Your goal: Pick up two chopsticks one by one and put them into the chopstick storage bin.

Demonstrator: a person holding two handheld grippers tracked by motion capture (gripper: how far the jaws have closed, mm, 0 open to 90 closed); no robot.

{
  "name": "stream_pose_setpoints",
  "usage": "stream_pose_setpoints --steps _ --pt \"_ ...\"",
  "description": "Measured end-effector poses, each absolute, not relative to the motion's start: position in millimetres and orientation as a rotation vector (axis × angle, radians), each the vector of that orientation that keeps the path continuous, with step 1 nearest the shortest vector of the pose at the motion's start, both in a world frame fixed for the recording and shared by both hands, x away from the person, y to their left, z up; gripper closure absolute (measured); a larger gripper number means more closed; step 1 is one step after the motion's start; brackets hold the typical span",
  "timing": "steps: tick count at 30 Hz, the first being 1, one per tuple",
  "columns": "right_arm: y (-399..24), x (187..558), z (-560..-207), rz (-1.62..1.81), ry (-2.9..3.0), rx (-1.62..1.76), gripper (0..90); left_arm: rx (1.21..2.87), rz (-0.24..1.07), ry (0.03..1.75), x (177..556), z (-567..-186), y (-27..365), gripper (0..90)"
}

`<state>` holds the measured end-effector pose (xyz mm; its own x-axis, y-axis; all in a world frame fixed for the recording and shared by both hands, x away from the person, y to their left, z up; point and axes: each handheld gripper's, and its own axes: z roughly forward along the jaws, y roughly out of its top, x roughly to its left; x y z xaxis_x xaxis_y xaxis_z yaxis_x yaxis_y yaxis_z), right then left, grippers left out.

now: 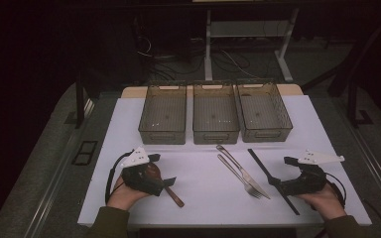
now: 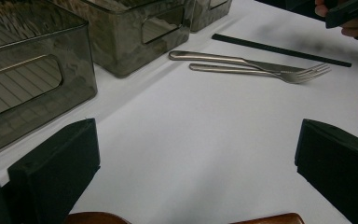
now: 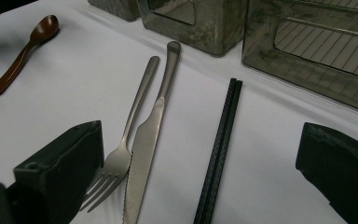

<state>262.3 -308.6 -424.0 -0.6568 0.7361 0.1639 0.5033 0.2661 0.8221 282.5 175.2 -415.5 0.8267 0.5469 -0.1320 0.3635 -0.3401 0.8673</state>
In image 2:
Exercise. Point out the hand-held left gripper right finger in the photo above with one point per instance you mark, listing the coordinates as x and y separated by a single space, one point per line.
341 168

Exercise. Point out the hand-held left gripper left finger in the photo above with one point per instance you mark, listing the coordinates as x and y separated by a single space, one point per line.
52 174

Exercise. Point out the transparent grey plastic bin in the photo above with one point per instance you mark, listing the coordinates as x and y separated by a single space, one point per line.
203 17
121 53
34 102

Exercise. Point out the black chopstick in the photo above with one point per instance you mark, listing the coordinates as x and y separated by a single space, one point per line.
279 49

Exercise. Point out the steel fork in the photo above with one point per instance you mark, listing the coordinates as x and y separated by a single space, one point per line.
223 69

